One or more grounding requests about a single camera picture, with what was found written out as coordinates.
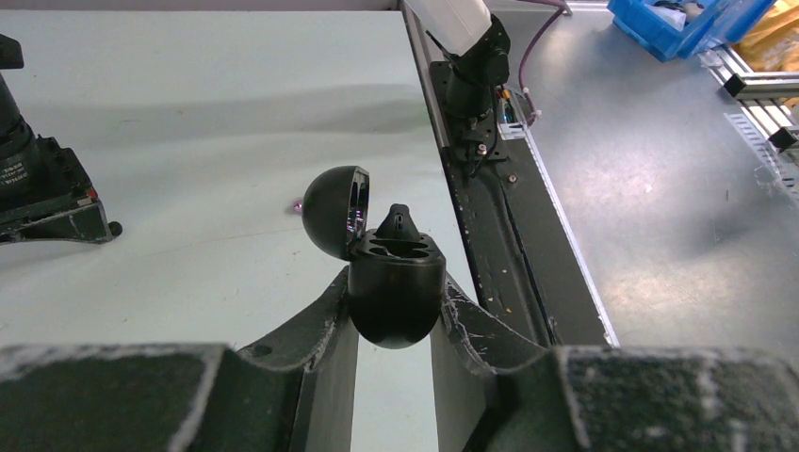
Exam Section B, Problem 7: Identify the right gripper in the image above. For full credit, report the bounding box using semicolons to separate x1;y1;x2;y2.
0;34;117;246

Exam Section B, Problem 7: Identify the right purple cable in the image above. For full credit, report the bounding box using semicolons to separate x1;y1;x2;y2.
516;0;574;129

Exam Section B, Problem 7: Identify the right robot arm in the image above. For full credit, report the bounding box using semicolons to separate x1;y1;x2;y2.
1;2;511;258

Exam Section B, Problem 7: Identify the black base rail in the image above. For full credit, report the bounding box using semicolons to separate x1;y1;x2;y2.
428;58;610;350

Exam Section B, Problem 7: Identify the aluminium frame profile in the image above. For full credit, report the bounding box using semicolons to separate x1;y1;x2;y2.
698;46;799;207

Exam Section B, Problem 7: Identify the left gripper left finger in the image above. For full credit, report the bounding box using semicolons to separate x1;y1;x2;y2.
1;273;358;451

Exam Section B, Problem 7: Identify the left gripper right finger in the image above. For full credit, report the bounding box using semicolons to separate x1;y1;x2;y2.
431;282;798;451

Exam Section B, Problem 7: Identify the blue plastic bin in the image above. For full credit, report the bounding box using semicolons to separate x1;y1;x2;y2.
607;0;774;62

